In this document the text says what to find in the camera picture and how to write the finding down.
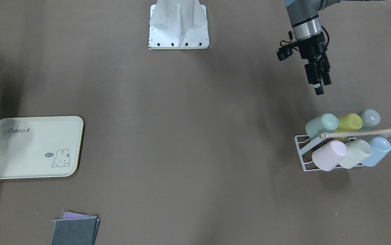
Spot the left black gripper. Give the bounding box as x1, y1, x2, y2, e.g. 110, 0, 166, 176
297, 32, 331, 96

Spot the white rabbit tray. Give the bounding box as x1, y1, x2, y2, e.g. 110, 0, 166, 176
0, 116, 84, 179

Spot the green cup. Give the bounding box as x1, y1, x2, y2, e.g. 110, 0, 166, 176
306, 113, 339, 138

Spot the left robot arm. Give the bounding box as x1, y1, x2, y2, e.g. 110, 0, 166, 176
277, 0, 341, 96

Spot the yellow cup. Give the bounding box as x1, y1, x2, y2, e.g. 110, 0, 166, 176
333, 113, 363, 133

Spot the grey cup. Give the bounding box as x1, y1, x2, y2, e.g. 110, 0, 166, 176
358, 109, 381, 131

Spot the pink cup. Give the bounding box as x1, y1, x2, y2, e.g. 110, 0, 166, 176
311, 140, 348, 171

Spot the pale white-green cup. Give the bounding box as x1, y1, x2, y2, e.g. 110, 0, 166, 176
339, 140, 372, 169

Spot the light blue cup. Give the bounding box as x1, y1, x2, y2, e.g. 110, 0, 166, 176
361, 136, 391, 167

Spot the purple cloth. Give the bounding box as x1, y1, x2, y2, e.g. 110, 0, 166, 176
60, 211, 88, 219

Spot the grey folded cloth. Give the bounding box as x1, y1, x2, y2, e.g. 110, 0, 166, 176
50, 216, 100, 245

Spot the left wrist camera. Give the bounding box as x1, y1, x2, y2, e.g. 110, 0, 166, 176
276, 31, 298, 62

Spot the wooden rack handle rod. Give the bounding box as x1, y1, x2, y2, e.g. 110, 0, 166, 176
318, 128, 391, 138

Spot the white wire cup rack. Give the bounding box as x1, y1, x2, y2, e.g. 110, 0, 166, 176
294, 133, 391, 172

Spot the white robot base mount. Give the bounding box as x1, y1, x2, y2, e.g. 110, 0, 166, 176
148, 0, 210, 50

